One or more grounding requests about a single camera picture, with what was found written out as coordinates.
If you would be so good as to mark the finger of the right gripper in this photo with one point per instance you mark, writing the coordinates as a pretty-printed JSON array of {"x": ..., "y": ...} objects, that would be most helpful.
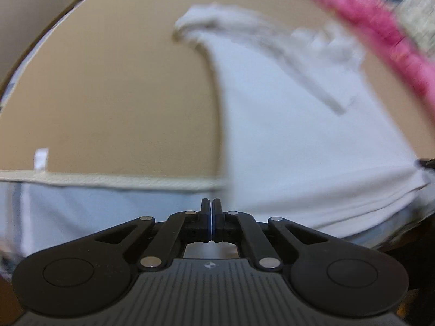
[{"x": 427, "y": 163}]

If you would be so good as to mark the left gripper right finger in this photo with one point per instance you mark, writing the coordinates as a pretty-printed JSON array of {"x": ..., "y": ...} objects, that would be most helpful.
[{"x": 247, "y": 235}]

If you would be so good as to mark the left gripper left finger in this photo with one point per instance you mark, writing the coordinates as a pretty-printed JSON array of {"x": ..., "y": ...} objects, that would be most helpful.
[{"x": 168, "y": 240}]

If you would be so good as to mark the white long-sleeve shirt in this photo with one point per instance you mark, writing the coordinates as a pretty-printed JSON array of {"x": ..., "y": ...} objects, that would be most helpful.
[{"x": 305, "y": 136}]

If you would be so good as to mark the white floral quilt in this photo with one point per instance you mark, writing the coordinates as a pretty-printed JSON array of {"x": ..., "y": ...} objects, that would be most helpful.
[{"x": 416, "y": 18}]

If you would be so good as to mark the pink floral quilt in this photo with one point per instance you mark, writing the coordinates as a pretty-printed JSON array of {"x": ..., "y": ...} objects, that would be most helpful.
[{"x": 376, "y": 23}]

